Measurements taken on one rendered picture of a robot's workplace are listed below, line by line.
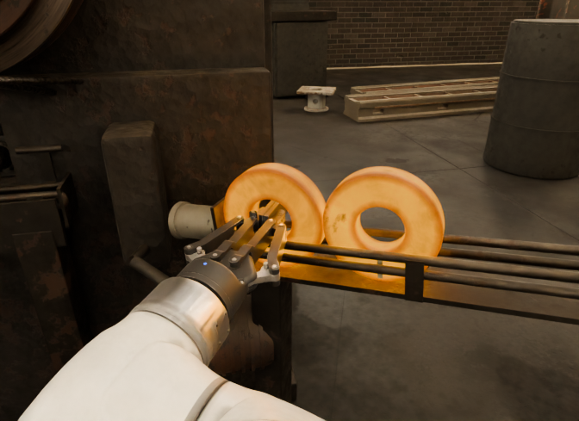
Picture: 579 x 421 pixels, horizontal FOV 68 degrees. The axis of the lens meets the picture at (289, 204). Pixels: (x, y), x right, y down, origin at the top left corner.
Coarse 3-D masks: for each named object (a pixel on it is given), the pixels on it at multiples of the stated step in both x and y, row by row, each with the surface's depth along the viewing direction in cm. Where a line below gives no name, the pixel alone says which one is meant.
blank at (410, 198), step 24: (384, 168) 53; (336, 192) 55; (360, 192) 53; (384, 192) 52; (408, 192) 51; (432, 192) 52; (336, 216) 56; (408, 216) 52; (432, 216) 51; (336, 240) 57; (360, 240) 56; (408, 240) 53; (432, 240) 52; (384, 264) 56
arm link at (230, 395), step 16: (224, 384) 34; (224, 400) 32; (240, 400) 32; (256, 400) 31; (272, 400) 32; (208, 416) 31; (224, 416) 30; (240, 416) 29; (256, 416) 29; (272, 416) 29; (288, 416) 29; (304, 416) 31
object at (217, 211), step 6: (222, 198) 64; (216, 204) 62; (222, 204) 63; (210, 210) 61; (216, 210) 62; (222, 210) 63; (216, 216) 62; (222, 216) 63; (216, 222) 62; (222, 222) 63; (216, 228) 62
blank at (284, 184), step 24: (264, 168) 58; (288, 168) 58; (240, 192) 60; (264, 192) 59; (288, 192) 57; (312, 192) 57; (312, 216) 57; (288, 240) 61; (312, 240) 59; (288, 264) 62
